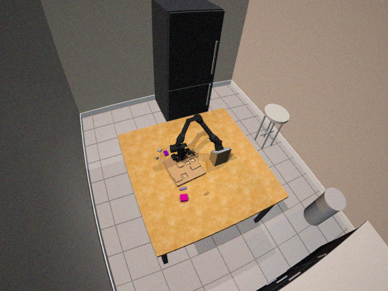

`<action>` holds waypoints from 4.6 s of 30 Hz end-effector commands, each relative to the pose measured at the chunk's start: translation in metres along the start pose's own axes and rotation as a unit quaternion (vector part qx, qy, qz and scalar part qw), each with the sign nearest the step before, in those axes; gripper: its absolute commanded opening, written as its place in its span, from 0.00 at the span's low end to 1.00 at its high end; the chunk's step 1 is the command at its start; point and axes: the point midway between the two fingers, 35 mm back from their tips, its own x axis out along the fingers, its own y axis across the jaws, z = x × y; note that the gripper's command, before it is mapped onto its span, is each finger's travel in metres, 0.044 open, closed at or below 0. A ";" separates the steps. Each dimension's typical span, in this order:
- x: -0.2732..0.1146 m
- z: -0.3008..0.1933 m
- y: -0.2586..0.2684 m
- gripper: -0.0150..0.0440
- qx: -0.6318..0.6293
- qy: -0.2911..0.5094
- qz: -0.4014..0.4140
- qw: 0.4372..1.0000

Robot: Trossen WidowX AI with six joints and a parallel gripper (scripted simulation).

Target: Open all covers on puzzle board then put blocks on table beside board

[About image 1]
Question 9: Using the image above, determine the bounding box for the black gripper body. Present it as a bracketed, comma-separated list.
[171, 148, 191, 161]

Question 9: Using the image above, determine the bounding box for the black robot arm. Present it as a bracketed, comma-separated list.
[170, 114, 223, 153]

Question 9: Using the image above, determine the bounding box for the magenta block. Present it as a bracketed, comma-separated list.
[180, 194, 188, 202]

